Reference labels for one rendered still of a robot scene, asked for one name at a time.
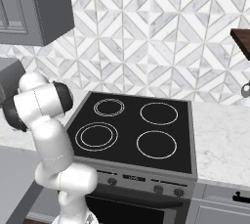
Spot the grey wall cupboard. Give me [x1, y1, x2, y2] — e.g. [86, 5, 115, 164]
[0, 0, 75, 47]

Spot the dark oven door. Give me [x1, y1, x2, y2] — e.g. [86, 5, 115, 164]
[83, 184, 193, 224]

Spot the grey drawer front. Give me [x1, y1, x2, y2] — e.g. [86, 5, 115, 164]
[200, 183, 250, 208]

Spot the grey hanging utensil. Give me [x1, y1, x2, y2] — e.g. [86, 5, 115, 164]
[240, 80, 250, 99]

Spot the black hob stove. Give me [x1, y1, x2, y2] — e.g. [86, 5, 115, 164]
[63, 91, 199, 202]

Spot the grey cupboard door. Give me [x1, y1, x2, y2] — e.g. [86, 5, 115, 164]
[185, 200, 250, 224]

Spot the black drawer handle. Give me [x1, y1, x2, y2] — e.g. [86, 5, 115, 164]
[231, 191, 250, 203]

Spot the dark wooden shelf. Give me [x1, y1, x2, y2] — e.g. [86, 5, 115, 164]
[229, 27, 250, 62]

